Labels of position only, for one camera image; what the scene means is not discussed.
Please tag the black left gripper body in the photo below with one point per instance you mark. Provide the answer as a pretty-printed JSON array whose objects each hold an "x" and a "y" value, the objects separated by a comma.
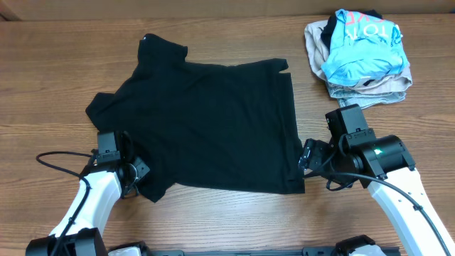
[{"x": 138, "y": 169}]

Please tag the black garment in pile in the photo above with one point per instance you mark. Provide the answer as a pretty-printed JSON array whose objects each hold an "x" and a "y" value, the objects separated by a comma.
[{"x": 328, "y": 30}]

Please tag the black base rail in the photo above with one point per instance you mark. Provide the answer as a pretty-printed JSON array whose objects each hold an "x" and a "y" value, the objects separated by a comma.
[{"x": 305, "y": 251}]

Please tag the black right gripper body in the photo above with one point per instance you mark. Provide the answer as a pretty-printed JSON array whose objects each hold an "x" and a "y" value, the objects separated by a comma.
[{"x": 313, "y": 153}]

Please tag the light blue printed t-shirt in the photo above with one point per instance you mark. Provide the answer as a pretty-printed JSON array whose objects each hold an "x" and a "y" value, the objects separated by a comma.
[{"x": 363, "y": 48}]

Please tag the grey denim folded garment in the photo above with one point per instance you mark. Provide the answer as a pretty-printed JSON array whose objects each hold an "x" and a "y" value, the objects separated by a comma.
[{"x": 346, "y": 97}]

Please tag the beige folded garment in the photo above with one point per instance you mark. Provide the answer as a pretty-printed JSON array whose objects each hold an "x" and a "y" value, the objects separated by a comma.
[{"x": 318, "y": 54}]

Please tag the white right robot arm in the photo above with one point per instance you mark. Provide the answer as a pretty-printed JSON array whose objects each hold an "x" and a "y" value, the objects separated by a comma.
[{"x": 385, "y": 167}]

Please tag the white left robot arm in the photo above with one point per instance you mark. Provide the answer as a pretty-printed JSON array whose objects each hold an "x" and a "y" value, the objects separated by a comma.
[{"x": 111, "y": 173}]

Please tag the black t-shirt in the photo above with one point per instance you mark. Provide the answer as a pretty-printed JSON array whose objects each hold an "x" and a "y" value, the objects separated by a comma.
[{"x": 205, "y": 125}]

